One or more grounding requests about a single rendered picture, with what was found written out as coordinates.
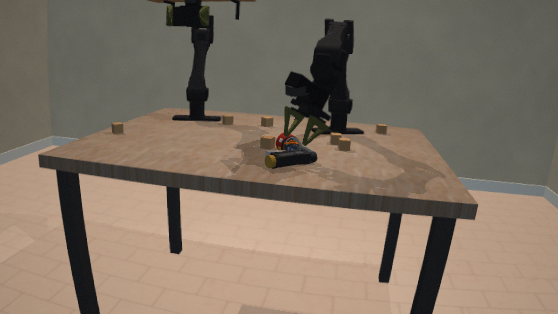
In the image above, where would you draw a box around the red and grey hose nozzle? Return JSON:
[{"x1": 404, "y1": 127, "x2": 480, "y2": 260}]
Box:
[{"x1": 265, "y1": 133, "x2": 317, "y2": 169}]

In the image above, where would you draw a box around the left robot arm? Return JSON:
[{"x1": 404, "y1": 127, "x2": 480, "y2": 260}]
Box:
[{"x1": 285, "y1": 19, "x2": 364, "y2": 134}]

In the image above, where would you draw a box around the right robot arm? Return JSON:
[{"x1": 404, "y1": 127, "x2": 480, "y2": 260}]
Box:
[{"x1": 172, "y1": 0, "x2": 221, "y2": 121}]

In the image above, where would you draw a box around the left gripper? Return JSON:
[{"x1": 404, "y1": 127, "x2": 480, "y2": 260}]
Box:
[{"x1": 284, "y1": 91, "x2": 331, "y2": 146}]

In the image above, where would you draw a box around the small tan block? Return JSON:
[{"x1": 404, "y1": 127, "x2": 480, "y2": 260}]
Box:
[
  {"x1": 222, "y1": 115, "x2": 233, "y2": 125},
  {"x1": 376, "y1": 124, "x2": 387, "y2": 134},
  {"x1": 261, "y1": 116, "x2": 273, "y2": 127},
  {"x1": 112, "y1": 122, "x2": 123, "y2": 134},
  {"x1": 338, "y1": 138, "x2": 351, "y2": 151},
  {"x1": 330, "y1": 133, "x2": 342, "y2": 145},
  {"x1": 260, "y1": 135, "x2": 275, "y2": 150}
]

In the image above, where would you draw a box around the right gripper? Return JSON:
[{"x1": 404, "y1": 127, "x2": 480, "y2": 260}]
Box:
[{"x1": 166, "y1": 6, "x2": 210, "y2": 26}]

